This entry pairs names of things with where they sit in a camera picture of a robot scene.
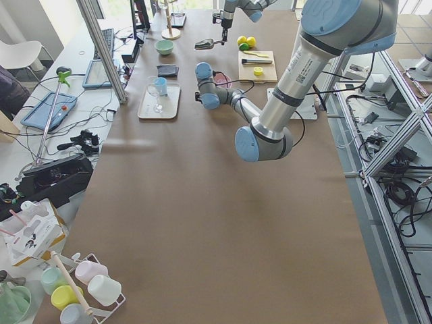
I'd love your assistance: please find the grey folded cloth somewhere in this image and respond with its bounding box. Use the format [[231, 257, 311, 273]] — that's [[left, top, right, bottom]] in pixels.
[[157, 64, 179, 78]]

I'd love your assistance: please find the green lime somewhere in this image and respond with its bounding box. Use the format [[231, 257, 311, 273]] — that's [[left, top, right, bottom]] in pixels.
[[238, 43, 249, 51]]

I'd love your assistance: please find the green reacher grabber tool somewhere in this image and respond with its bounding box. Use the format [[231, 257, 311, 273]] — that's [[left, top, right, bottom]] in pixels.
[[14, 66, 72, 181]]

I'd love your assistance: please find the wooden cup tree stand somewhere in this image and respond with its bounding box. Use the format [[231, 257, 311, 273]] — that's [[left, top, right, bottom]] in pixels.
[[161, 0, 181, 41]]

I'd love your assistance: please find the bamboo cutting board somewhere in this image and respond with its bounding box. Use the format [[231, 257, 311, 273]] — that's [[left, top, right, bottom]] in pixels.
[[238, 51, 278, 83]]

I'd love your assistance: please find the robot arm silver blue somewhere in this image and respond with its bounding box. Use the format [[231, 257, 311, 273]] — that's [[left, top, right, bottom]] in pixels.
[[212, 0, 275, 45], [195, 1, 398, 162]]

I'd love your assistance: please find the yellow lemon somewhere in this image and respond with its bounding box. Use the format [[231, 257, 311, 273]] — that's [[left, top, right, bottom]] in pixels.
[[237, 35, 247, 46], [246, 36, 257, 49]]

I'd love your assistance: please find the cream serving tray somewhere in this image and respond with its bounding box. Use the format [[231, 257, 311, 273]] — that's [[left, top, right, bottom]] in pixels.
[[137, 82, 181, 119]]

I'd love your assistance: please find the black keyboard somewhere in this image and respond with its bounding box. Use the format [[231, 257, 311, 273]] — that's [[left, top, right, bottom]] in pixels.
[[101, 28, 115, 57]]

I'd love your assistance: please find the steel muddler black tip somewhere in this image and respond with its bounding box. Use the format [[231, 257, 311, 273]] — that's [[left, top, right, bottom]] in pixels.
[[241, 58, 273, 65]]

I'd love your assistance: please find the blue teach pendant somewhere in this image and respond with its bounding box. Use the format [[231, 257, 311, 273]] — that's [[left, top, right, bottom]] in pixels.
[[82, 59, 111, 90], [20, 92, 78, 131]]

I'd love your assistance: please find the yellow plastic knife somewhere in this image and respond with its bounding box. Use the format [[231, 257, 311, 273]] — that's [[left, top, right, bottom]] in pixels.
[[243, 51, 269, 58]]

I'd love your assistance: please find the pink plastic cup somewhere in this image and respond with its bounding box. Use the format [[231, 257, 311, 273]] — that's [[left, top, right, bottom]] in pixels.
[[74, 260, 108, 285]]

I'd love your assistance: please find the clear wine glass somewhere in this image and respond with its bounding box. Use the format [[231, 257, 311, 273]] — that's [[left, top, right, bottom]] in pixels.
[[147, 76, 163, 113]]

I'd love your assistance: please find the blue plastic cup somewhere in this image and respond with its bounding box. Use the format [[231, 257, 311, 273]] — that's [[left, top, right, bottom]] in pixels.
[[153, 77, 167, 97]]

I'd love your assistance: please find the white plastic cup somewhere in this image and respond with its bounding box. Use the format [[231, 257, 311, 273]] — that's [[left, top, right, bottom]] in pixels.
[[87, 275, 122, 306]]

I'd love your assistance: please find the pink bowl of ice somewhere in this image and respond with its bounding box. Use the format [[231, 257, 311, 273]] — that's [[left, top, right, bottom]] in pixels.
[[213, 72, 232, 88]]

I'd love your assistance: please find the black monitor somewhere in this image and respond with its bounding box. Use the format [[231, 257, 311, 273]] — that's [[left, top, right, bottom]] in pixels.
[[130, 0, 151, 44]]

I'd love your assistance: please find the mint green bowl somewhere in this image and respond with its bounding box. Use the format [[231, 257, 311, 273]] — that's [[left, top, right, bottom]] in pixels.
[[155, 39, 174, 55]]

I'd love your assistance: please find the yellow plastic cup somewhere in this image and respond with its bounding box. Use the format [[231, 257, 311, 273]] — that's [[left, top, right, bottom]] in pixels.
[[51, 285, 80, 311]]

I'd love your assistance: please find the white chair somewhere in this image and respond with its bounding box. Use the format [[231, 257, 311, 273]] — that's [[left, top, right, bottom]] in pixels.
[[1, 40, 55, 81]]

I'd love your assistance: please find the stainless steel ice scoop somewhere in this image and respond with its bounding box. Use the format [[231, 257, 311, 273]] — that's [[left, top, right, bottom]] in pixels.
[[194, 38, 225, 51]]

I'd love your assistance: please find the white cup rack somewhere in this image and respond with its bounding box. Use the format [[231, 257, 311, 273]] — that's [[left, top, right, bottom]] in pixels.
[[51, 252, 126, 323]]

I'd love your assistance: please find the aluminium frame post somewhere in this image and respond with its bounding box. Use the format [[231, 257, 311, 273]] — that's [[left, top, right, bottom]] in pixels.
[[76, 0, 128, 105]]

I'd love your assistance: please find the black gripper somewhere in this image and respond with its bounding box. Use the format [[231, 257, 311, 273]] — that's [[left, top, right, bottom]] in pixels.
[[212, 10, 234, 45]]

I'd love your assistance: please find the cardboard box with cups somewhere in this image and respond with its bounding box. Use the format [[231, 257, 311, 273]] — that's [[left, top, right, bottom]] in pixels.
[[1, 198, 69, 269]]

